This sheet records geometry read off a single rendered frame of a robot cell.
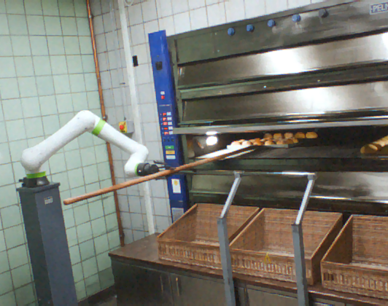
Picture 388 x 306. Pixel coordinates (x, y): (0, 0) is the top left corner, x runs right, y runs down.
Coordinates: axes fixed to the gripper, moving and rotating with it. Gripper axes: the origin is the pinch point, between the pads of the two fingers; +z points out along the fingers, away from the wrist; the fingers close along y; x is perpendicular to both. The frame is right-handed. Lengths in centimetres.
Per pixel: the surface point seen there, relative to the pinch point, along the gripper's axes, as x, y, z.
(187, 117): -54, -28, -28
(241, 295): -1, 73, 45
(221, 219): 4.8, 25.5, 39.0
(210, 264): -6, 60, 19
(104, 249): -37, 81, -121
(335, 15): -55, -83, 87
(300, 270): 5, 47, 87
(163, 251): -7, 58, -20
